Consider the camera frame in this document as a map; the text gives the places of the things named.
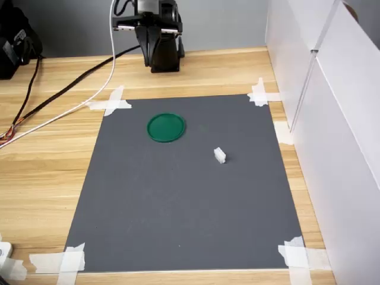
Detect small white plastic terminal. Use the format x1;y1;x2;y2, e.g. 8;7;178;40
213;147;228;165

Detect round green lid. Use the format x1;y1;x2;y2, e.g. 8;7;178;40
146;112;187;144

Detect white tape cross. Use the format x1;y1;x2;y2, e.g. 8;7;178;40
28;242;86;285
277;236;332;285
246;77;281;108
85;85;133;118

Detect white partition panel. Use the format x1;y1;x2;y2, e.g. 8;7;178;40
264;0;342;132
292;0;380;285

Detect black device with label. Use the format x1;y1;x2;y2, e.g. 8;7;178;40
0;6;44;80

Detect short white tape strip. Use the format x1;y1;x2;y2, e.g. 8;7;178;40
273;121;295;145

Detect dark grey mat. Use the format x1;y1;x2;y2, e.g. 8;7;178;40
64;94;305;273

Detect crumpled white tape piece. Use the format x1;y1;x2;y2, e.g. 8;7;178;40
0;256;28;281

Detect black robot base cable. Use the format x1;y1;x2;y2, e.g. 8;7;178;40
11;44;142;128

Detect grey camera box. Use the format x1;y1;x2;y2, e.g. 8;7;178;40
136;0;162;13

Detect white camera cable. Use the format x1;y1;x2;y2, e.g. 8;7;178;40
0;0;117;150

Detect black braided cable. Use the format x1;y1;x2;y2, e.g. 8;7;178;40
11;55;43;127

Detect multicoloured wire ends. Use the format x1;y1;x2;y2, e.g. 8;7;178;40
0;123;17;147

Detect small white bracket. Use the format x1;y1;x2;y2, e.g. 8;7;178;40
0;241;14;268

